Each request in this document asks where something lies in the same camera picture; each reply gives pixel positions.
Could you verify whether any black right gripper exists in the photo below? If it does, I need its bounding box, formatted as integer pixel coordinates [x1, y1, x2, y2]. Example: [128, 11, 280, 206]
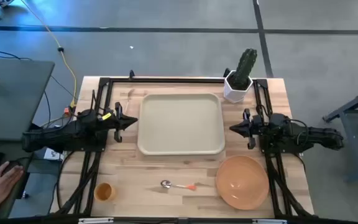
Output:
[229, 108, 262, 151]

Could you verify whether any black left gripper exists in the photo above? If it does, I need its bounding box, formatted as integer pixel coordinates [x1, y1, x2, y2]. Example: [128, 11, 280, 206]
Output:
[104, 101, 139, 143]

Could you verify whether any beige plastic tray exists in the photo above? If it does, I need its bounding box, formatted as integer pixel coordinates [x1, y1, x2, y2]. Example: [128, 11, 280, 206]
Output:
[137, 92, 226, 156]

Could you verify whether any orange plate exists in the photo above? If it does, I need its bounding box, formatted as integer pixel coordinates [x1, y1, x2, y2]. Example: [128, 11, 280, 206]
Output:
[215, 154, 270, 211]

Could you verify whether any metal spoon orange handle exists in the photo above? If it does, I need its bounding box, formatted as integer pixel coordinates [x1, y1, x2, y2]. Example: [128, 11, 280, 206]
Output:
[160, 179, 198, 191]

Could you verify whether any orange cup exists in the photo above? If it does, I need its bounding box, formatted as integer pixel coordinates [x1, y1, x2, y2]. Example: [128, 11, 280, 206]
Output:
[93, 182, 117, 202]

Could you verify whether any white faceted plant pot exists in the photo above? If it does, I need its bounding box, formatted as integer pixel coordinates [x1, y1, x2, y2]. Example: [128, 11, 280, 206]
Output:
[223, 70, 254, 104]

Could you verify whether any green cactus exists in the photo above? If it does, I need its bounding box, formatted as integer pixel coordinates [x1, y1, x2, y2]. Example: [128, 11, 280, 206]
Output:
[228, 48, 258, 91]

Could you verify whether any white power strip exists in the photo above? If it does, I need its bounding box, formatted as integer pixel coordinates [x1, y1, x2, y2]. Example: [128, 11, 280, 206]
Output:
[44, 147, 65, 161]

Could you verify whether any person's hand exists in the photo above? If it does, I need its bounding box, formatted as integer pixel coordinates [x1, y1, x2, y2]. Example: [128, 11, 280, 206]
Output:
[0, 161, 24, 205]

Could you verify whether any dark grey desk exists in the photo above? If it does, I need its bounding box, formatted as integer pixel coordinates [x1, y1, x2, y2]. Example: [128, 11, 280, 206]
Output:
[0, 139, 37, 220]

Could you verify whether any black aluminium table frame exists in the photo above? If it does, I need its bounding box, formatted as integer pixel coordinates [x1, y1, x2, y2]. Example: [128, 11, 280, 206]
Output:
[50, 76, 315, 218]

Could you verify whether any yellow cable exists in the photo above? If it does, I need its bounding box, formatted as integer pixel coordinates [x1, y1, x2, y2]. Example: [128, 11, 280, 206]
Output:
[20, 0, 78, 108]

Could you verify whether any white metal bracket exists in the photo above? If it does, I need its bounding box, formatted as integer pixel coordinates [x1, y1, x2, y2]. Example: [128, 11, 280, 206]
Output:
[78, 217, 114, 224]
[252, 218, 288, 224]

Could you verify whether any black floor cable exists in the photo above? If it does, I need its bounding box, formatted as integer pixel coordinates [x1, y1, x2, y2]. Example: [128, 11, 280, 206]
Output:
[0, 46, 32, 62]

